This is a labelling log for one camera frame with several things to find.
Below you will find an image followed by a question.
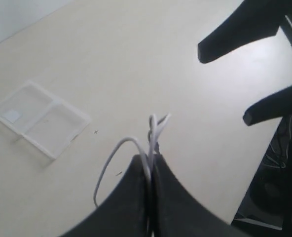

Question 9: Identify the clear plastic storage box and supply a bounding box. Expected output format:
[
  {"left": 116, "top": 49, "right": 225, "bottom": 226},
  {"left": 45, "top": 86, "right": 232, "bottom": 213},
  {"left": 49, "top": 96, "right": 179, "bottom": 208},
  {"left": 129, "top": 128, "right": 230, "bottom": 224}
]
[{"left": 0, "top": 81, "right": 91, "bottom": 159}]

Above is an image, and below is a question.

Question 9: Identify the white earphone cable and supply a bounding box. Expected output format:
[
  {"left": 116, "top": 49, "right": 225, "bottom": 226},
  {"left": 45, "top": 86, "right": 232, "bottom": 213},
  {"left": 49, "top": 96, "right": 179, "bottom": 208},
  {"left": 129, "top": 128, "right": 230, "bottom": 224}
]
[{"left": 93, "top": 113, "right": 172, "bottom": 208}]

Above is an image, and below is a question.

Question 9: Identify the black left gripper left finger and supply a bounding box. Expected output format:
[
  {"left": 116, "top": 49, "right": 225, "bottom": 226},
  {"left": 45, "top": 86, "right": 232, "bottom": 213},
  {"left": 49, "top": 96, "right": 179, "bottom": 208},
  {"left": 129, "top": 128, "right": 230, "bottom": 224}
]
[{"left": 62, "top": 155, "right": 149, "bottom": 237}]

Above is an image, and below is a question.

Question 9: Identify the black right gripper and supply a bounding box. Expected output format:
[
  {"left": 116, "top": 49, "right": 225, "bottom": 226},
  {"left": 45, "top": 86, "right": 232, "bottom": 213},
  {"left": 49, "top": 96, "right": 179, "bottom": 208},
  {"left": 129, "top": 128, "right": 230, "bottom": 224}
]
[{"left": 198, "top": 0, "right": 292, "bottom": 126}]

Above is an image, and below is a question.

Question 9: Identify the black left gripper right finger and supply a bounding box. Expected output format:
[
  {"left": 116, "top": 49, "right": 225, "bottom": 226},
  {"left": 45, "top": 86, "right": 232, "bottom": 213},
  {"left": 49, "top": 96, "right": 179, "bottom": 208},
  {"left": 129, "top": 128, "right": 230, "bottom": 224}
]
[{"left": 152, "top": 155, "right": 242, "bottom": 237}]

